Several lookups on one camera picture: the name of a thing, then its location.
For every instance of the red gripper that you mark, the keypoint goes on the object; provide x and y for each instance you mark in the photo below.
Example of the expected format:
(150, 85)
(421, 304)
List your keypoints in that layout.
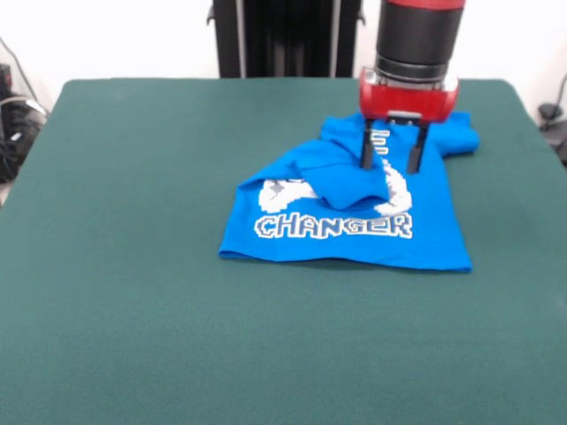
(407, 99)

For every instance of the blue printed t-shirt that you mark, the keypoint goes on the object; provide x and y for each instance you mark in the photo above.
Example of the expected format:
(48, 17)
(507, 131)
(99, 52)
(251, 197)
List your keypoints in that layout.
(425, 199)

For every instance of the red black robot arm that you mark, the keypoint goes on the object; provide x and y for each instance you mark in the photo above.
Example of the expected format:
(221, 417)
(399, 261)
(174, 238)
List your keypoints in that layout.
(416, 40)

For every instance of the black round adapter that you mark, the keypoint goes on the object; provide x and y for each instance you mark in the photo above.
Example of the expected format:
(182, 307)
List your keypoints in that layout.
(549, 110)

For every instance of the dark green table cloth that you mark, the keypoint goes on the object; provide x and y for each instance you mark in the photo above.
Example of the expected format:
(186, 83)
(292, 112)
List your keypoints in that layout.
(133, 221)

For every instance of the black bag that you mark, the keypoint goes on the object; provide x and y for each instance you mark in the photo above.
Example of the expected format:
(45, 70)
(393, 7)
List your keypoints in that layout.
(20, 137)

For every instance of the small black device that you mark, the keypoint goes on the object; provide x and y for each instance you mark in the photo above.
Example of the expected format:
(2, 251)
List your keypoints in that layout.
(5, 79)

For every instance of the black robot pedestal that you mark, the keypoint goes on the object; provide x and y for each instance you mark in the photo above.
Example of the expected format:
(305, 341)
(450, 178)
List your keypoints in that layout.
(288, 35)

